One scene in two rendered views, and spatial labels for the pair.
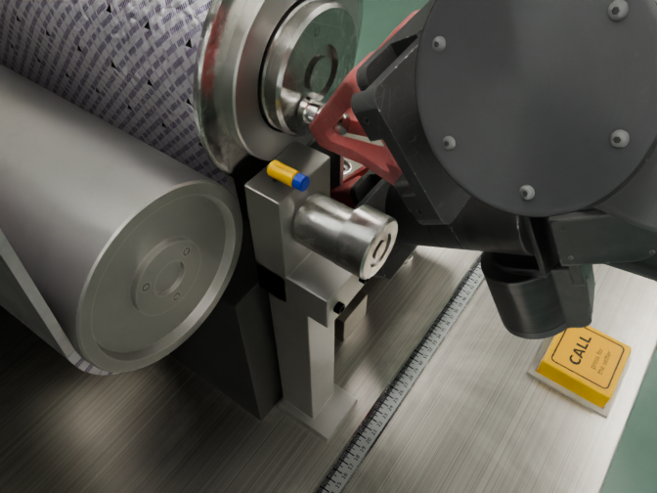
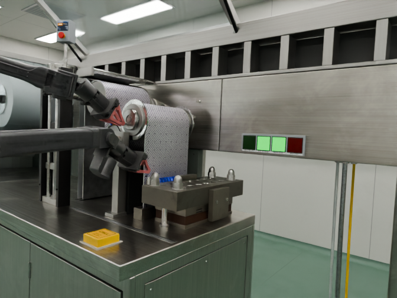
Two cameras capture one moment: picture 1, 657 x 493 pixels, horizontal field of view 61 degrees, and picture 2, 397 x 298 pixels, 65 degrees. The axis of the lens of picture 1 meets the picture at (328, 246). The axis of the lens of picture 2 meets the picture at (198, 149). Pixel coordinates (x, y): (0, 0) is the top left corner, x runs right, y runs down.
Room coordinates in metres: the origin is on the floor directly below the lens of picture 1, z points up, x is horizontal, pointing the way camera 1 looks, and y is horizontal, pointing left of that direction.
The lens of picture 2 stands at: (0.57, -1.09, 1.21)
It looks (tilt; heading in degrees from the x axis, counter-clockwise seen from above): 3 degrees down; 92
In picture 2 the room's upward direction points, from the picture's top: 3 degrees clockwise
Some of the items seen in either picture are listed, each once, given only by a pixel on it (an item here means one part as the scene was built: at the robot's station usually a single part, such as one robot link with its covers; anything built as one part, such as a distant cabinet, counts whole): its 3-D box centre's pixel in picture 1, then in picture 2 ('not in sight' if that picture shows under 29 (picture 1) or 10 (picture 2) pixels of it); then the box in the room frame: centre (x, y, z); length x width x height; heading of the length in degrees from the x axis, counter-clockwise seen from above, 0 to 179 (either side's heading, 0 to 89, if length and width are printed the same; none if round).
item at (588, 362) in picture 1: (584, 359); (101, 237); (0.28, -0.26, 0.91); 0.07 x 0.07 x 0.02; 54
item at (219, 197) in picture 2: not in sight; (219, 203); (0.61, 0.01, 0.96); 0.10 x 0.03 x 0.11; 54
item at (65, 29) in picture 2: not in sight; (65, 31); (-0.14, 0.36, 1.66); 0.07 x 0.07 x 0.10; 81
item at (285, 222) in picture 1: (317, 325); (116, 174); (0.23, 0.01, 1.05); 0.06 x 0.05 x 0.31; 54
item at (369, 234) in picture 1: (366, 243); not in sight; (0.21, -0.02, 1.18); 0.04 x 0.02 x 0.04; 144
